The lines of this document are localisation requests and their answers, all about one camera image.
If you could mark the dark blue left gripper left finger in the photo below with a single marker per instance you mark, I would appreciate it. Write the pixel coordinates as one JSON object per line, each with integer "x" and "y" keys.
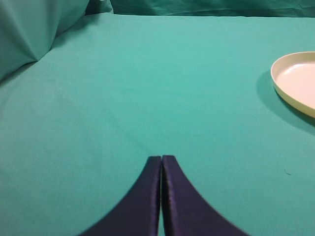
{"x": 137, "y": 213}

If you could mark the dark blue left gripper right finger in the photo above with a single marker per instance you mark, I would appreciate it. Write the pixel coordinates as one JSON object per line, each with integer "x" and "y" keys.
{"x": 185, "y": 211}

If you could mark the yellow plastic plate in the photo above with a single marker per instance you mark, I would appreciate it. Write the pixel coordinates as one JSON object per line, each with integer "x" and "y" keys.
{"x": 293, "y": 78}

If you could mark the green tablecloth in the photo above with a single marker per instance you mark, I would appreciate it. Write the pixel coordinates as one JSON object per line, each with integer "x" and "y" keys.
{"x": 77, "y": 127}

